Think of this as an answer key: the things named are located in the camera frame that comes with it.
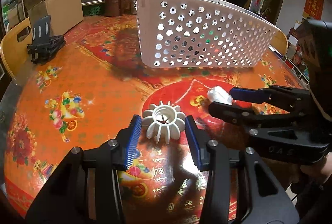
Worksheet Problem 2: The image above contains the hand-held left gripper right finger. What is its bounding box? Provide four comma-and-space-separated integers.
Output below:
185, 115, 301, 224

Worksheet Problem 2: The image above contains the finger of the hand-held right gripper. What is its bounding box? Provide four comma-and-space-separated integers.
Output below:
229, 85, 313, 114
208, 101, 312, 145

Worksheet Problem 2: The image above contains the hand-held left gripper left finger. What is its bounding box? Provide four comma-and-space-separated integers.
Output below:
24, 115, 143, 224

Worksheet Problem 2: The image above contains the small white tissue pack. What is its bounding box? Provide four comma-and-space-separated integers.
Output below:
207, 86, 233, 105

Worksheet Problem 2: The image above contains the white ribbed plastic part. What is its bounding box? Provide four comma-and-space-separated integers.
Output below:
141, 101, 187, 145

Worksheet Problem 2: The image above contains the white perforated plastic basket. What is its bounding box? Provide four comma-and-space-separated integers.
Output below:
130, 0, 282, 69

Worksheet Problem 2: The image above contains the person's right hand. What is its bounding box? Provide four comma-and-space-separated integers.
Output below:
290, 154, 332, 185

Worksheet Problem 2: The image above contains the wooden chair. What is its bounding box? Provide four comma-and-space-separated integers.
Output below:
270, 31, 289, 55
0, 17, 33, 79

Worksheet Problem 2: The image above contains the red floral tablecloth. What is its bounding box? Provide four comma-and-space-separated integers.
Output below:
0, 14, 312, 224

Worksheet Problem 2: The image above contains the black phone holder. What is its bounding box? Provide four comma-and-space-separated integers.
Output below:
27, 15, 66, 64

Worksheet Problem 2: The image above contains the green plastic crate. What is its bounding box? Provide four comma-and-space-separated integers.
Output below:
82, 4, 105, 16

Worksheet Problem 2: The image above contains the open cardboard box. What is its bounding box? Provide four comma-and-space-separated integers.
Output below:
22, 0, 85, 36

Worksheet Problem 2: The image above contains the red wall poster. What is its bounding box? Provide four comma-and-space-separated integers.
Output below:
302, 0, 325, 20

